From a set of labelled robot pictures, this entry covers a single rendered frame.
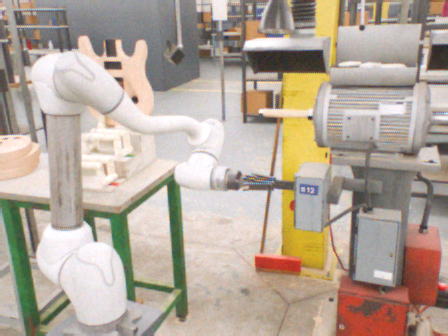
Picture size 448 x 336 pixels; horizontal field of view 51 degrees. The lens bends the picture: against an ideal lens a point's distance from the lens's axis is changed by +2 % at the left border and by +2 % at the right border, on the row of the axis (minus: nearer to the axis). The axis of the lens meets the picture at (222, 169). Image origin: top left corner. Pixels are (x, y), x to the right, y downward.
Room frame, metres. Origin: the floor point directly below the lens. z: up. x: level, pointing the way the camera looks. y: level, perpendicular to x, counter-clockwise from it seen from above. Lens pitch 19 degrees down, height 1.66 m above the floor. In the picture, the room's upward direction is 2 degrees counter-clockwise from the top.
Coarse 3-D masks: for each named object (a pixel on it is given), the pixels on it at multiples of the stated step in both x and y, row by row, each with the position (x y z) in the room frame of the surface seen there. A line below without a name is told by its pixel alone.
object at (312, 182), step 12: (300, 168) 1.52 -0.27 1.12; (312, 168) 1.51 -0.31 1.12; (324, 168) 1.51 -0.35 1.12; (300, 180) 1.44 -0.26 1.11; (312, 180) 1.42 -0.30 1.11; (324, 180) 1.41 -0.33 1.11; (300, 192) 1.43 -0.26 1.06; (312, 192) 1.42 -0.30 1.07; (324, 192) 1.42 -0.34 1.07; (300, 204) 1.44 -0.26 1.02; (312, 204) 1.42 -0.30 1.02; (324, 204) 1.43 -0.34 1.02; (360, 204) 1.54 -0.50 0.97; (300, 216) 1.43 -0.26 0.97; (312, 216) 1.42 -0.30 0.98; (324, 216) 1.44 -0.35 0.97; (336, 216) 1.53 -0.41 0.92; (300, 228) 1.43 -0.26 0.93; (312, 228) 1.42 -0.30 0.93
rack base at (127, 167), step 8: (96, 152) 2.11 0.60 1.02; (104, 152) 2.11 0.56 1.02; (112, 152) 2.11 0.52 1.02; (136, 152) 2.09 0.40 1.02; (120, 160) 1.98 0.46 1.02; (128, 160) 1.99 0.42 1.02; (136, 160) 2.06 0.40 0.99; (104, 168) 1.99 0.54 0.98; (120, 168) 1.97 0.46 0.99; (128, 168) 1.98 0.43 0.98; (136, 168) 2.05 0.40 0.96; (120, 176) 1.97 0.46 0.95; (128, 176) 1.98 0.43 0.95
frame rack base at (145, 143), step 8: (112, 128) 2.25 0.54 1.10; (120, 128) 2.25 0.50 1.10; (136, 136) 2.12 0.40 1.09; (144, 136) 2.15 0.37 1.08; (152, 136) 2.23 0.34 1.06; (104, 144) 2.17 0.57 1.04; (112, 144) 2.16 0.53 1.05; (136, 144) 2.12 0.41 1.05; (144, 144) 2.15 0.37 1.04; (152, 144) 2.23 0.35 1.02; (144, 152) 2.14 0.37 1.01; (152, 152) 2.22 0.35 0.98; (144, 160) 2.13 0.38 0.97; (152, 160) 2.21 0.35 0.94; (144, 168) 2.12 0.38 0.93
